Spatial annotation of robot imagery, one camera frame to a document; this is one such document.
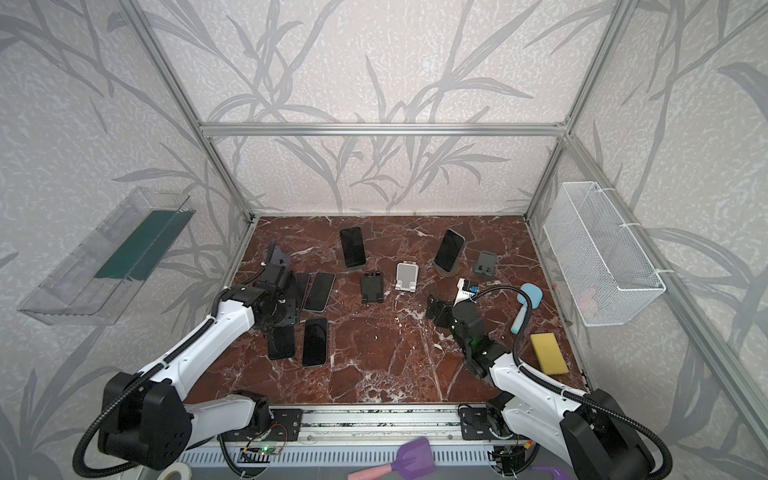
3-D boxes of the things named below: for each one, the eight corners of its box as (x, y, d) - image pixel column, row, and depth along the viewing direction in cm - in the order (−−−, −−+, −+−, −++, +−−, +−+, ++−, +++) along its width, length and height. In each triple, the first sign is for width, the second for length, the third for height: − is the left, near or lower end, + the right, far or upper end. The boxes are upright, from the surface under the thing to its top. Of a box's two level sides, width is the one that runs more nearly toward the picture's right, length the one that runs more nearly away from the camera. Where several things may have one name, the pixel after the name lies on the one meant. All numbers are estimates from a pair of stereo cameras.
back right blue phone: (433, 271, 106) (437, 241, 93) (443, 258, 110) (448, 227, 97) (448, 280, 104) (455, 250, 91) (458, 266, 108) (466, 236, 95)
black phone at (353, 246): (346, 268, 107) (339, 239, 94) (348, 257, 110) (341, 227, 97) (365, 268, 107) (360, 239, 94) (366, 257, 110) (361, 227, 97)
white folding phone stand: (395, 290, 101) (394, 278, 96) (398, 271, 106) (398, 260, 101) (415, 292, 100) (416, 281, 95) (418, 274, 105) (419, 262, 100)
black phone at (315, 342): (303, 367, 85) (301, 365, 83) (306, 322, 94) (305, 319, 92) (326, 364, 86) (325, 362, 84) (327, 319, 94) (326, 317, 93)
